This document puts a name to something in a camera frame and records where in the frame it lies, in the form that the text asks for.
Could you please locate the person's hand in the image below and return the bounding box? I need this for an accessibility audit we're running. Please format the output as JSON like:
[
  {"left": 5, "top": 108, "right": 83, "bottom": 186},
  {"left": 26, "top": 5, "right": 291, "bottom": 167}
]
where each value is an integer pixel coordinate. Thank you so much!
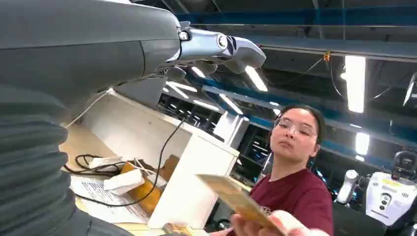
[{"left": 229, "top": 209, "right": 330, "bottom": 236}]

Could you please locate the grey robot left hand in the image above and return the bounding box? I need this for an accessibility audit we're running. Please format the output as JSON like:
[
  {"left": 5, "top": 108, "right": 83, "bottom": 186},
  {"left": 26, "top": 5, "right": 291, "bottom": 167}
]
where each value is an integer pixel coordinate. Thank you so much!
[{"left": 0, "top": 0, "right": 267, "bottom": 112}]

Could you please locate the yellow printed card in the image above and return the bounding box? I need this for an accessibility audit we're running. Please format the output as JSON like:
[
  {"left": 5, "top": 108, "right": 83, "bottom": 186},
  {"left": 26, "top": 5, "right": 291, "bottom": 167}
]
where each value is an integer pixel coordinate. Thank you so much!
[{"left": 195, "top": 174, "right": 288, "bottom": 236}]

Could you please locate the person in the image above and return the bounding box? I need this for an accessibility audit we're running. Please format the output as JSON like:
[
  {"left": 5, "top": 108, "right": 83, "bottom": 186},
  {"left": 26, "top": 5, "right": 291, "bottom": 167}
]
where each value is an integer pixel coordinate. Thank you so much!
[{"left": 208, "top": 104, "right": 334, "bottom": 236}]

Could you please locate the white humanoid robot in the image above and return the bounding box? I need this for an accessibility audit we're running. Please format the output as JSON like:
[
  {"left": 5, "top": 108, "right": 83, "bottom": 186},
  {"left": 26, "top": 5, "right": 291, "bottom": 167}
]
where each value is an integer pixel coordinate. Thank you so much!
[{"left": 334, "top": 150, "right": 417, "bottom": 236}]

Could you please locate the small ceiling light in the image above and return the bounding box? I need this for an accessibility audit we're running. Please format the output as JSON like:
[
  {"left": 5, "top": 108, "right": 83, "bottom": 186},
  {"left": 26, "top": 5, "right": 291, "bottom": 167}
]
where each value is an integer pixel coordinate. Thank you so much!
[{"left": 354, "top": 131, "right": 371, "bottom": 156}]

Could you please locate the white desk partition box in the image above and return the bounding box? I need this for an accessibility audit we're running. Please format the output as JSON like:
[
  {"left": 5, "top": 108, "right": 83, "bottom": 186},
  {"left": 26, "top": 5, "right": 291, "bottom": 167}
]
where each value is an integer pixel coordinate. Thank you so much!
[{"left": 81, "top": 88, "right": 240, "bottom": 230}]

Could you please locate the white pillar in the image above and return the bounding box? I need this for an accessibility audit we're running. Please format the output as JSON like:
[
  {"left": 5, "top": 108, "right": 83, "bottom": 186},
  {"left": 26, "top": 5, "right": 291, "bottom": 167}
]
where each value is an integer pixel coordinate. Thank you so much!
[{"left": 212, "top": 112, "right": 250, "bottom": 150}]

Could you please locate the white power strip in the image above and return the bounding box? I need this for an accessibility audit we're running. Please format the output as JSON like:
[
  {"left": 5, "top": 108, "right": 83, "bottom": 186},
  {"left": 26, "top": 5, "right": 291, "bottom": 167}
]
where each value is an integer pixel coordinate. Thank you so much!
[{"left": 88, "top": 156, "right": 124, "bottom": 169}]

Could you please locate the ribbed grey left arm sleeve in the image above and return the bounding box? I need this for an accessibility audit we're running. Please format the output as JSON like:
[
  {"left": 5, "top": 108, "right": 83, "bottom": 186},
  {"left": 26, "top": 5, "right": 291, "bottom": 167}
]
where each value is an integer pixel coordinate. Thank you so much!
[{"left": 0, "top": 84, "right": 133, "bottom": 236}]

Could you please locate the white power adapter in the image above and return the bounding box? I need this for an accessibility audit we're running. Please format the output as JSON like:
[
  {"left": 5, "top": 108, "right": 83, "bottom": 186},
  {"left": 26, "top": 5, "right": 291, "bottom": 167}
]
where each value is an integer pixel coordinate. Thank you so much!
[{"left": 103, "top": 168, "right": 145, "bottom": 196}]

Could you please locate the slanted ceiling light tube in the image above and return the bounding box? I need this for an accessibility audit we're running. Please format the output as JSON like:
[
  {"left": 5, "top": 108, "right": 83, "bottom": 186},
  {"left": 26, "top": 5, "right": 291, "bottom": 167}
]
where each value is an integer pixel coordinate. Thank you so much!
[{"left": 244, "top": 65, "right": 269, "bottom": 92}]

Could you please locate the printed paper sheet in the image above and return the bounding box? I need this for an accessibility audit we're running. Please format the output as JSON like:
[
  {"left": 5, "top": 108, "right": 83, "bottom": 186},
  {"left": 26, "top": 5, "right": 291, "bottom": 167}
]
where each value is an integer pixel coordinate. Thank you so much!
[{"left": 69, "top": 176, "right": 151, "bottom": 225}]

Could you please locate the long ceiling light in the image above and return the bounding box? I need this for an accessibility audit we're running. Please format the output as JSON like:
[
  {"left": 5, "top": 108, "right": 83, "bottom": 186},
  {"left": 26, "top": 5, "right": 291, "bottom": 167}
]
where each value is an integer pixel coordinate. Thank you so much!
[{"left": 340, "top": 55, "right": 366, "bottom": 114}]

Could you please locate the thin white cable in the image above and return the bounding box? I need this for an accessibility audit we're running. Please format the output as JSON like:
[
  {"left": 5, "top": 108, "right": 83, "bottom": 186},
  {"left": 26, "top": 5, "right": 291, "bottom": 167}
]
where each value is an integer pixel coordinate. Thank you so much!
[{"left": 64, "top": 89, "right": 114, "bottom": 129}]

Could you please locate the black cable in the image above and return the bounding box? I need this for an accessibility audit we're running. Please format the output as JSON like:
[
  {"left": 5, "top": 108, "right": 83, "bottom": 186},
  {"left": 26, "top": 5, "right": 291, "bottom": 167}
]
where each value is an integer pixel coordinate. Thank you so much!
[{"left": 62, "top": 119, "right": 185, "bottom": 208}]

